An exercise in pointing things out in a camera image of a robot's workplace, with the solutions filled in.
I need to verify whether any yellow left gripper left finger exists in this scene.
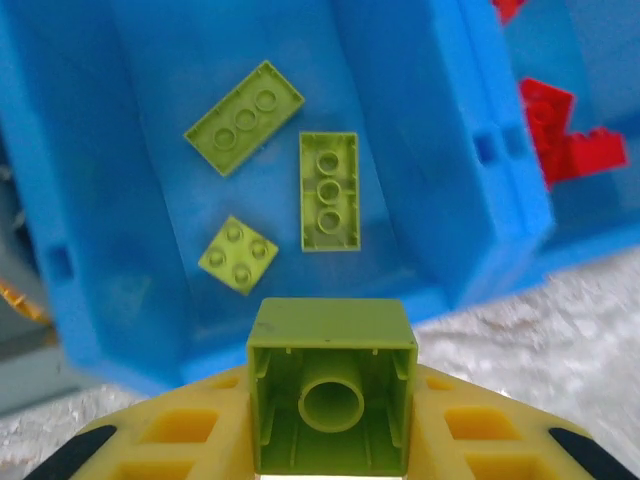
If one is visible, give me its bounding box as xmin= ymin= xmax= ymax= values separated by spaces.
xmin=22 ymin=362 xmax=261 ymax=480

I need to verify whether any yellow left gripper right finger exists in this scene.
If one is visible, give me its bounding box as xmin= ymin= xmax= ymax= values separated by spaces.
xmin=407 ymin=362 xmax=634 ymax=480

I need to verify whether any small green lego brick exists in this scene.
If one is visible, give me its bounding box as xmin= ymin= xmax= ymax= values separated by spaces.
xmin=245 ymin=297 xmax=419 ymax=476
xmin=197 ymin=214 xmax=280 ymax=297

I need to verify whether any yellow-orange lego brick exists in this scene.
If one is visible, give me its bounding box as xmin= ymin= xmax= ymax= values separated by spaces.
xmin=0 ymin=279 xmax=51 ymax=329

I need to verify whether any red long lego brick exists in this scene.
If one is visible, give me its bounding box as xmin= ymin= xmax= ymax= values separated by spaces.
xmin=517 ymin=77 xmax=576 ymax=151
xmin=540 ymin=127 xmax=630 ymax=194

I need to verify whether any green long lego brick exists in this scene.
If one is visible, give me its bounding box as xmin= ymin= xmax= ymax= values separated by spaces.
xmin=298 ymin=131 xmax=362 ymax=253
xmin=183 ymin=59 xmax=306 ymax=179

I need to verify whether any red lego frame piece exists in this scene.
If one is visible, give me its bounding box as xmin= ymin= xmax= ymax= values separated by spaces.
xmin=492 ymin=0 xmax=527 ymax=26

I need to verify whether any blue plastic bin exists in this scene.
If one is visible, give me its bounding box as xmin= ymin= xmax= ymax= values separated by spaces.
xmin=464 ymin=0 xmax=640 ymax=301
xmin=0 ymin=0 xmax=556 ymax=396

